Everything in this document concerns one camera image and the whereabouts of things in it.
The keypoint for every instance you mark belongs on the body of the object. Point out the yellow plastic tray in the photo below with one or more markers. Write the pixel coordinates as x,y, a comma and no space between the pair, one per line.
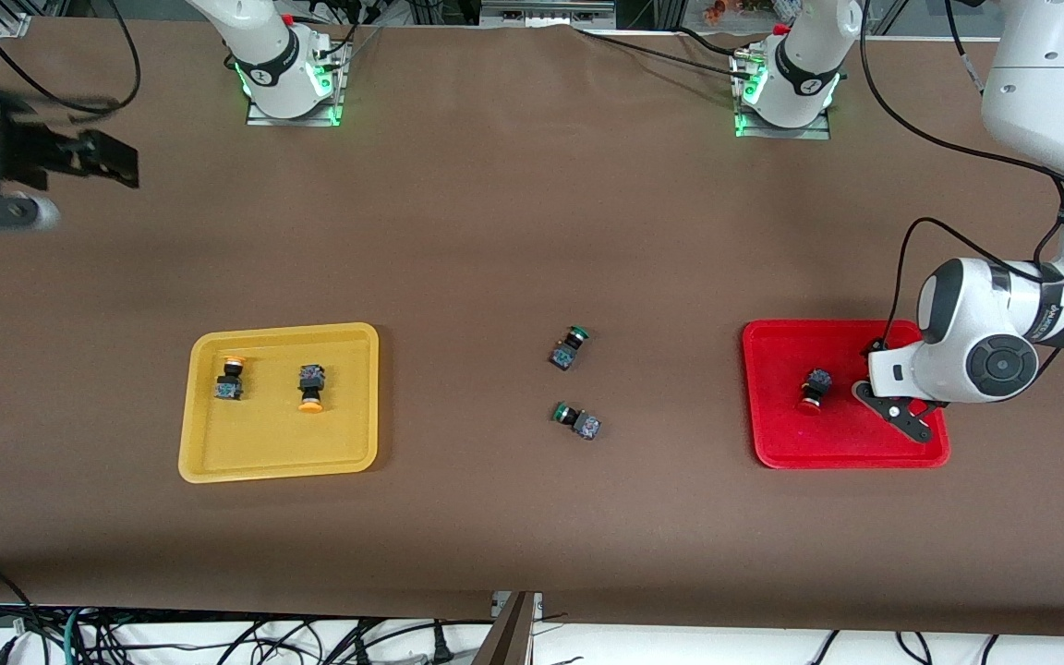
283,443

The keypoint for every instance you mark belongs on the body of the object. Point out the aluminium frame post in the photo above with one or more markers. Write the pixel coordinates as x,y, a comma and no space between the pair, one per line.
506,637

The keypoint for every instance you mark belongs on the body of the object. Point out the yellow push button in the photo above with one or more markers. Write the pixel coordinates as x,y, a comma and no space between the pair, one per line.
312,380
230,383

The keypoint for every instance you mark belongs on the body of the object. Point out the red push button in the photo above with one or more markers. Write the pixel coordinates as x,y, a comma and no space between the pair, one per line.
816,383

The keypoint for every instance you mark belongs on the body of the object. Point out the red plastic tray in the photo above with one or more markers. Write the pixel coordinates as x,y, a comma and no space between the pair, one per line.
777,369

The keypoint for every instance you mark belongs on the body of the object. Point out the green push button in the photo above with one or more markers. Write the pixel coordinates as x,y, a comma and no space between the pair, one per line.
564,354
587,426

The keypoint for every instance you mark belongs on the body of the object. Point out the brown table cover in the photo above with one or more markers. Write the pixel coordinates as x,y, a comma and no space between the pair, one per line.
532,231

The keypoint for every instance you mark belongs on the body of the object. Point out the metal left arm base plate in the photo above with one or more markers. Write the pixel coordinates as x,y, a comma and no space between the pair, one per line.
823,129

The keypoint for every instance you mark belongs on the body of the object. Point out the aluminium corner bracket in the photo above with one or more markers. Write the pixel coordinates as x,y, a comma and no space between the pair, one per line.
13,26

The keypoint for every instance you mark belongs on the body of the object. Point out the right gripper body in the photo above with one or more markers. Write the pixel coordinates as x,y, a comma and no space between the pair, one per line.
26,150

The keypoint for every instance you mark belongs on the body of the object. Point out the black power plug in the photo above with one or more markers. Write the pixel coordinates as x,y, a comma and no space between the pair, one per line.
441,646

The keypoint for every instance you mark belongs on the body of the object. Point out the grey metal box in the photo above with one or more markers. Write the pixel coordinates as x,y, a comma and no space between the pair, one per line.
546,13

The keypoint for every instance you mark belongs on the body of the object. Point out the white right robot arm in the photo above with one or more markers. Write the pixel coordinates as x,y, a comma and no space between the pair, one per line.
264,46

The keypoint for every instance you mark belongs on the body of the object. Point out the colourful background clutter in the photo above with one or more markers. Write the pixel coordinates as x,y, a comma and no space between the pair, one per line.
744,9

